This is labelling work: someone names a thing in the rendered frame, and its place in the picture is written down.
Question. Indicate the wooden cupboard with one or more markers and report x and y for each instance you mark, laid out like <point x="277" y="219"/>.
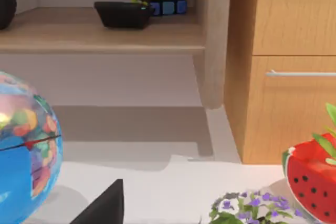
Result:
<point x="275" y="64"/>

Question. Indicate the black rounded object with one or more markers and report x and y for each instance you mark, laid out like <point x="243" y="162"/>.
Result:
<point x="5" y="2"/>

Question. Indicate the black bowl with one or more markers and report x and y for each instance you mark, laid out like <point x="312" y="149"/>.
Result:
<point x="123" y="15"/>

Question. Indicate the wooden cupboard door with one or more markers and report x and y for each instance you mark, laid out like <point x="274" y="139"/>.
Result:
<point x="296" y="11"/>

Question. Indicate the red watermelon plant pot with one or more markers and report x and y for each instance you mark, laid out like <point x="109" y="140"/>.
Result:
<point x="312" y="179"/>

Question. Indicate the blue world globe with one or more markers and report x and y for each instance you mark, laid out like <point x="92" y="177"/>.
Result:
<point x="25" y="150"/>

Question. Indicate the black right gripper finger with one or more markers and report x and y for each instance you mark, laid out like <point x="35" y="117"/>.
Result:
<point x="107" y="205"/>

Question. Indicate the pale wooden open shelf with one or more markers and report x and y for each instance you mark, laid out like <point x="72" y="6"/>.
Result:
<point x="110" y="37"/>

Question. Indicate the purple flower plant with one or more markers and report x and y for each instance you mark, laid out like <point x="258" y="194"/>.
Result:
<point x="254" y="208"/>

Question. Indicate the wooden drawer front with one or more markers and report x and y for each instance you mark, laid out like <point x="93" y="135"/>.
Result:
<point x="288" y="119"/>

